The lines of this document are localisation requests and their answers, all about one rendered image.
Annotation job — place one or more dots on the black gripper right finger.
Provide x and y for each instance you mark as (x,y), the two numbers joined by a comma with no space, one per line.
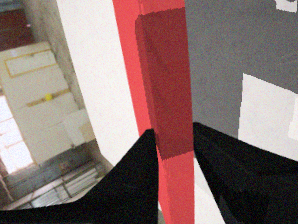
(250,185)

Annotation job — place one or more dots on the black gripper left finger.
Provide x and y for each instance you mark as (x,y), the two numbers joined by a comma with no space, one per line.
(127,195)

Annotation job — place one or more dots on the red lid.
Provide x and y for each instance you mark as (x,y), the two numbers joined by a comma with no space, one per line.
(154,46)

